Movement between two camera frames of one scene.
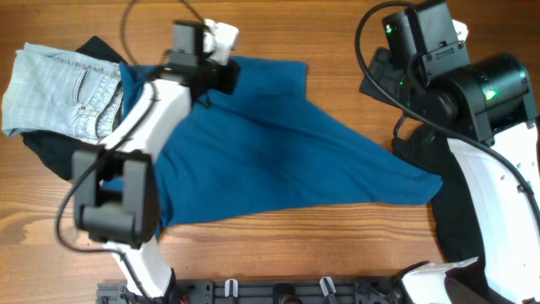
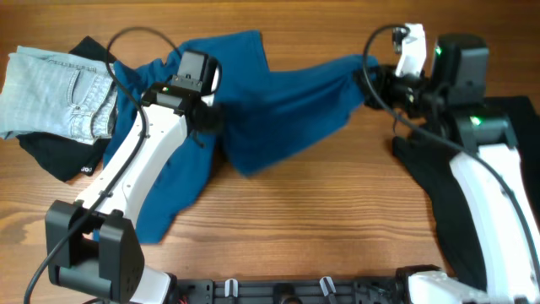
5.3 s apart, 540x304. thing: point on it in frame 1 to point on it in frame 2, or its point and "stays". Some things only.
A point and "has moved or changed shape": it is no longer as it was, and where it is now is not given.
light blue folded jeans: [57, 92] stays
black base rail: [268, 290] stays
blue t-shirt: [273, 143] has moved or changed shape
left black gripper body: [213, 75] to [214, 120]
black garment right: [455, 210] stays
